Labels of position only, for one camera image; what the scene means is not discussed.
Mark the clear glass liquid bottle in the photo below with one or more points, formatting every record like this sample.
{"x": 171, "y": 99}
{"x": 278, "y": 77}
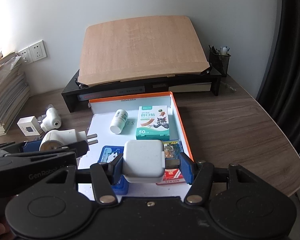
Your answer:
{"x": 49, "y": 106}

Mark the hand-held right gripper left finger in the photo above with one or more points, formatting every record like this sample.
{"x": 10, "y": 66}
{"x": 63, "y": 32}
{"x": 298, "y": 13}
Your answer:
{"x": 117, "y": 170}

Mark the white plug-in heater round face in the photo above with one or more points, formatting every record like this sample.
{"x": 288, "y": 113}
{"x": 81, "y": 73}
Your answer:
{"x": 62, "y": 136}

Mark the stack of books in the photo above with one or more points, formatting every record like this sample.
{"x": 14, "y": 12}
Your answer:
{"x": 6, "y": 95}

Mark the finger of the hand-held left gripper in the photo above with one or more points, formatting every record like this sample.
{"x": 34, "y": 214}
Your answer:
{"x": 31, "y": 146}
{"x": 75, "y": 147}

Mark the black mesh pen holder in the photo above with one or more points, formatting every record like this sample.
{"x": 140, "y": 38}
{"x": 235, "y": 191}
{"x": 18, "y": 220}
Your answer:
{"x": 220, "y": 61}

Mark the orange cardboard box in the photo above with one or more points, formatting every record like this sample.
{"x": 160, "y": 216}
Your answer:
{"x": 152, "y": 100}

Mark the red playing card box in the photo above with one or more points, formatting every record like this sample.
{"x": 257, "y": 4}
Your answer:
{"x": 172, "y": 177}

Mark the white plug-in heater with hole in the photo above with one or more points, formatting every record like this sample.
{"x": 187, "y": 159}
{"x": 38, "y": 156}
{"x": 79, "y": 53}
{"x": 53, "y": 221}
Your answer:
{"x": 51, "y": 121}

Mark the green adhesive bandage box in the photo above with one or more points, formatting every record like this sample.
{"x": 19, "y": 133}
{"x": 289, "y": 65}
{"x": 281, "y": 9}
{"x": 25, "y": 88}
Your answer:
{"x": 153, "y": 123}

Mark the white cube charger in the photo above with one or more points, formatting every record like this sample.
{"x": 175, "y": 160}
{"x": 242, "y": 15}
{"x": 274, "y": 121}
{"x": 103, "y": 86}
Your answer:
{"x": 143, "y": 160}

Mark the small white carton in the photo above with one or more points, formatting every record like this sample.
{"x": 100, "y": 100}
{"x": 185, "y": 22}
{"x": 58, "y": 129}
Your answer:
{"x": 27, "y": 126}

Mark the grey flat device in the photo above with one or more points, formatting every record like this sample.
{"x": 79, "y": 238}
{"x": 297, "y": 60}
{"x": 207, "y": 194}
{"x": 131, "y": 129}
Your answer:
{"x": 131, "y": 91}

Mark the small white plastic bottle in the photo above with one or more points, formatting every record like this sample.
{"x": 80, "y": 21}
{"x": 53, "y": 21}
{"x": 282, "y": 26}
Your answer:
{"x": 119, "y": 121}

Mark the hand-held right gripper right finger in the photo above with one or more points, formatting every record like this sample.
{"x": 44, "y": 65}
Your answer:
{"x": 186, "y": 167}

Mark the white wall socket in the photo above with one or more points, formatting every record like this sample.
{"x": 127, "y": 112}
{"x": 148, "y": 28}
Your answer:
{"x": 24, "y": 55}
{"x": 38, "y": 50}

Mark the wooden board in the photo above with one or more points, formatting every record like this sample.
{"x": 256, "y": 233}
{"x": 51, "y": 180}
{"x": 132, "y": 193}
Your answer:
{"x": 145, "y": 50}

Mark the black monitor stand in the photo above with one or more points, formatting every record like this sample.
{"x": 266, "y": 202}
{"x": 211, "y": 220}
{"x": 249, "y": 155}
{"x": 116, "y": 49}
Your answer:
{"x": 70, "y": 97}

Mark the blue cartoon print box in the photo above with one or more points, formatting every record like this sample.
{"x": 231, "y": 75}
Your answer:
{"x": 108, "y": 155}

